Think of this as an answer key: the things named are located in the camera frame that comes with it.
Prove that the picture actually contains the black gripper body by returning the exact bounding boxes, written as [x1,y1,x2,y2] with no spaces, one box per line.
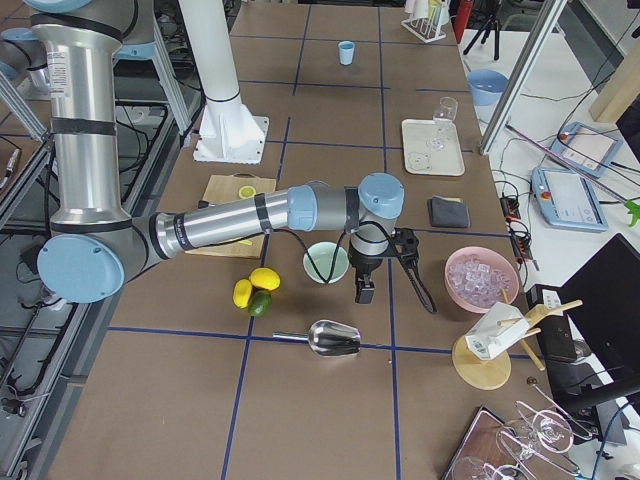
[348,233,389,279]

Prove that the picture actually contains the green ceramic bowl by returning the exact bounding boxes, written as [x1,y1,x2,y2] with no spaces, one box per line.
[303,241,350,284]

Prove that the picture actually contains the light blue plastic cup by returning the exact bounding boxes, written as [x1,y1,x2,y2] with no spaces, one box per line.
[338,40,355,66]

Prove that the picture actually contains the metal ice scoop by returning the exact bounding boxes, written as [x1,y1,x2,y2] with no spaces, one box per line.
[272,319,361,357]

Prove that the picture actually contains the ice cubes in pink bowl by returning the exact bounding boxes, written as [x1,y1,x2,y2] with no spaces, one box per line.
[446,255,516,308]

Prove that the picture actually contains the pink bowl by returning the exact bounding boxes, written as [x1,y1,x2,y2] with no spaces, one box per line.
[444,246,519,313]

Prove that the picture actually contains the blue bowl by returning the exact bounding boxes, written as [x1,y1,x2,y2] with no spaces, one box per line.
[467,69,509,106]

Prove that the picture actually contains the grey folded cloth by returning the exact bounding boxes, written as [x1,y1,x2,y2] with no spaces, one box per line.
[427,196,470,228]

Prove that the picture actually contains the yellow lemon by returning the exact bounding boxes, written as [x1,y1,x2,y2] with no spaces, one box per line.
[232,278,253,309]
[249,267,281,291]

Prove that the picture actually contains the green lime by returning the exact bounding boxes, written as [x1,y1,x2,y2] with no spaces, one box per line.
[247,290,272,318]

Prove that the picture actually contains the cream bear tray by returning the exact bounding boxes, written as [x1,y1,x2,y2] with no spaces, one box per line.
[401,119,465,177]

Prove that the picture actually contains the white paper carton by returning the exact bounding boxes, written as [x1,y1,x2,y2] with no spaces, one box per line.
[464,302,529,361]

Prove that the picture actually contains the lemon half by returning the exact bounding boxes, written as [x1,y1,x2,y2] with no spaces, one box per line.
[238,185,257,199]

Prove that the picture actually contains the wooden cup stand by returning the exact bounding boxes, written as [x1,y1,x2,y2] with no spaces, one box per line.
[452,300,583,390]

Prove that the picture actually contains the wooden cutting board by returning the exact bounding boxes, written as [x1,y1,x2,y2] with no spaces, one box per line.
[188,174,276,259]

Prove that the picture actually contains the clear wine glass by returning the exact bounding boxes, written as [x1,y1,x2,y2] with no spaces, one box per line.
[426,96,458,152]

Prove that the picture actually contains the blue teach pendant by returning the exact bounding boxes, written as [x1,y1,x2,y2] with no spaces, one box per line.
[551,122,622,178]
[531,167,608,232]

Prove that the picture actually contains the black monitor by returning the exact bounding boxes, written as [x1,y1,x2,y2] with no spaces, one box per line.
[548,234,639,413]

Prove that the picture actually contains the upside down wine glass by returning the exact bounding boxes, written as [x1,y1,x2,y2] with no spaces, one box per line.
[496,400,593,468]

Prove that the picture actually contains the black tripod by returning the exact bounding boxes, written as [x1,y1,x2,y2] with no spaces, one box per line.
[462,10,500,61]

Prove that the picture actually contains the grabber stick green tip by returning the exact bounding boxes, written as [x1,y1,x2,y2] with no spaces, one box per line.
[504,123,640,227]

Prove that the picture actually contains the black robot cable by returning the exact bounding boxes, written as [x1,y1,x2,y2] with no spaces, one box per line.
[269,219,438,316]

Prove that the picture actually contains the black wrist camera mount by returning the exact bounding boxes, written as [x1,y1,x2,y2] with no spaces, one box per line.
[391,228,419,262]

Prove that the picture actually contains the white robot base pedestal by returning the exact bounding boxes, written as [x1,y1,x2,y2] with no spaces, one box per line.
[179,0,269,165]

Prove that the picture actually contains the white wire cup rack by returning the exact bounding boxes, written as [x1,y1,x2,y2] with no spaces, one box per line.
[401,0,450,44]

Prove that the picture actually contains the aluminium frame post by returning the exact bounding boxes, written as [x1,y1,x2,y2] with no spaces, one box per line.
[479,0,568,155]

